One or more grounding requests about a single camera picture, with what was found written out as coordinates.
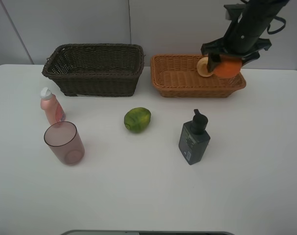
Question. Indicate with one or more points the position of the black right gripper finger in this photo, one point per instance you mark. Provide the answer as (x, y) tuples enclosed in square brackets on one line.
[(249, 57), (213, 61)]

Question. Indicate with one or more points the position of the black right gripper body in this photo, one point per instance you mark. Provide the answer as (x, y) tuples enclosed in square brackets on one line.
[(239, 41)]

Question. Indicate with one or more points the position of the pale peach fruit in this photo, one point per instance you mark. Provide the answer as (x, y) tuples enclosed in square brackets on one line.
[(202, 67)]

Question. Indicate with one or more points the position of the orange mandarin fruit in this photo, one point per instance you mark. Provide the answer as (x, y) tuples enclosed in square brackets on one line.
[(229, 67)]

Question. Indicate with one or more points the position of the dark grey pump bottle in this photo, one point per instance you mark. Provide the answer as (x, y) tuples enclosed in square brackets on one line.
[(194, 138)]

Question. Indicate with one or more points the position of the green lime fruit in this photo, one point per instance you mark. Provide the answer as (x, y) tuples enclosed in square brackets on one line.
[(137, 119)]

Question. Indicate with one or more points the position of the pink bottle white cap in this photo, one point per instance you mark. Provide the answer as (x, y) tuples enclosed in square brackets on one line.
[(51, 106)]

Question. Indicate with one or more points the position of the translucent pink plastic cup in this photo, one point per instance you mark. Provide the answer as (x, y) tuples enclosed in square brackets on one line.
[(65, 142)]

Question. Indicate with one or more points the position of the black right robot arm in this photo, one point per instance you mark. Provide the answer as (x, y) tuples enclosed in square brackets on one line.
[(262, 12)]

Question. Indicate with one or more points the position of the orange wicker basket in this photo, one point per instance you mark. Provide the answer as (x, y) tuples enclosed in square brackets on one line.
[(175, 75)]

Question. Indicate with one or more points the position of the dark brown wicker basket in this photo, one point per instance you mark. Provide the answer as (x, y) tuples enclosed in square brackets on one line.
[(106, 70)]

